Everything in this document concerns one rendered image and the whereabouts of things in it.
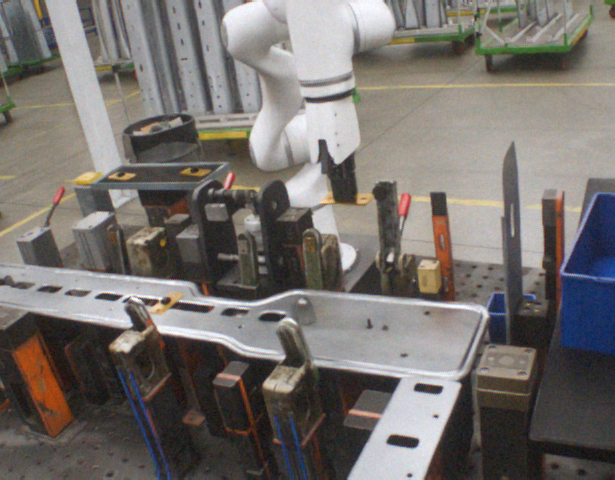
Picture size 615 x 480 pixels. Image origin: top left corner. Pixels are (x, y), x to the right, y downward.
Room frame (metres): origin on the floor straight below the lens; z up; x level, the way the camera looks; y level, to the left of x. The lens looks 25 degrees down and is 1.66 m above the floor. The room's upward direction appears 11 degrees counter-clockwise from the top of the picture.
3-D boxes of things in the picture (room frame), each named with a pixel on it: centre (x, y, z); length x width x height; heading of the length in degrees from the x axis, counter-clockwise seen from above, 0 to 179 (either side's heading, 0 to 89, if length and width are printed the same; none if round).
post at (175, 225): (1.48, 0.29, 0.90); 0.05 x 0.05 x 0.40; 59
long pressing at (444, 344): (1.25, 0.34, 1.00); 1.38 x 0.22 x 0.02; 59
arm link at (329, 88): (1.01, -0.08, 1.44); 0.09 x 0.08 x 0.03; 150
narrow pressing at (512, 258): (0.86, -0.30, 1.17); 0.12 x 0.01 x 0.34; 149
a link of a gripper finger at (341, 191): (0.98, -0.06, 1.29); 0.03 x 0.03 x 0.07; 60
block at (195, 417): (1.26, 0.31, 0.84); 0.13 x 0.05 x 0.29; 149
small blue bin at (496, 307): (1.30, -0.44, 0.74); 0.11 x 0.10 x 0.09; 59
